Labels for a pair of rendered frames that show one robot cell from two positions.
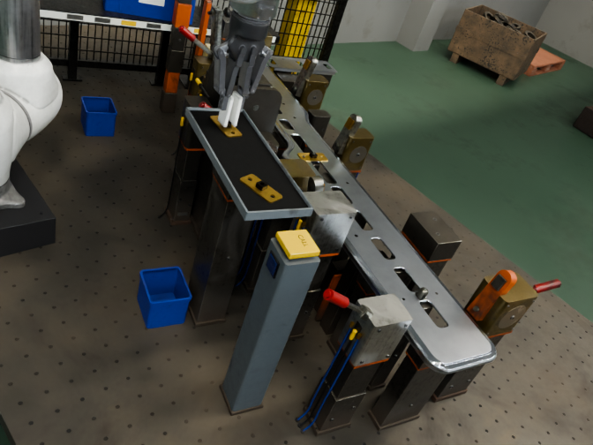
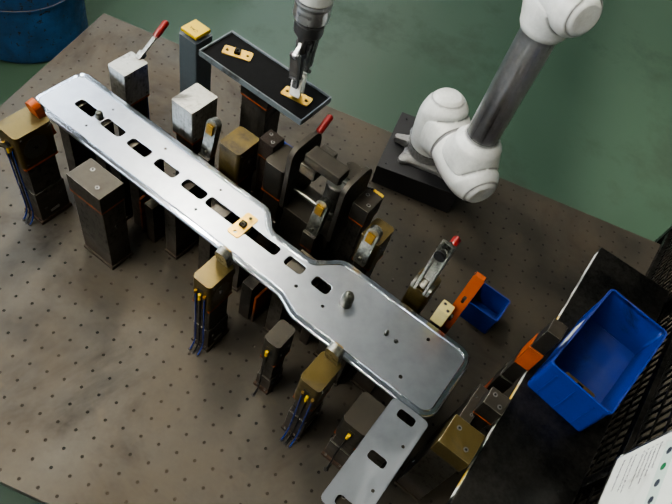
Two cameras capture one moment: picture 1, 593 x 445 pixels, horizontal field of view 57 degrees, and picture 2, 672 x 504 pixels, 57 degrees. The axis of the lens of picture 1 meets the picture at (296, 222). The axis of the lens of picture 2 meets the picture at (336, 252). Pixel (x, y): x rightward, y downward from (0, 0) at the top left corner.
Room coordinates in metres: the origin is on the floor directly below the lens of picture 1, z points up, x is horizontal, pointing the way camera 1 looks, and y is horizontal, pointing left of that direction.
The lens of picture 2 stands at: (2.27, -0.25, 2.31)
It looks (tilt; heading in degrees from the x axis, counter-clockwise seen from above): 54 degrees down; 149
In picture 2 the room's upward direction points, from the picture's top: 19 degrees clockwise
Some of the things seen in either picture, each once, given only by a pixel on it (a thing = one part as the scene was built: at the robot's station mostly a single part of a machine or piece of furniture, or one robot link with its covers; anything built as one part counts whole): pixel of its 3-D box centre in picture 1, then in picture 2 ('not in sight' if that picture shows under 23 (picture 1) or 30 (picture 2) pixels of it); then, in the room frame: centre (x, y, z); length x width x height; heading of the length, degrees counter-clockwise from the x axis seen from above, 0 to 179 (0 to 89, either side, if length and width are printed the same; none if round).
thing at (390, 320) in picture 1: (347, 370); (136, 108); (0.77, -0.20, 0.88); 0.12 x 0.07 x 0.36; 128
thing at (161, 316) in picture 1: (162, 297); not in sight; (0.91, 0.24, 0.75); 0.11 x 0.10 x 0.09; 38
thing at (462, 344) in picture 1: (317, 162); (235, 223); (1.33, 0.00, 1.00); 1.38 x 0.22 x 0.02; 38
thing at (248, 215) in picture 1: (243, 157); (264, 76); (0.96, 0.14, 1.16); 0.37 x 0.14 x 0.02; 38
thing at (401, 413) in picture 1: (417, 378); (82, 137); (0.84, -0.37, 0.84); 0.12 x 0.05 x 0.29; 128
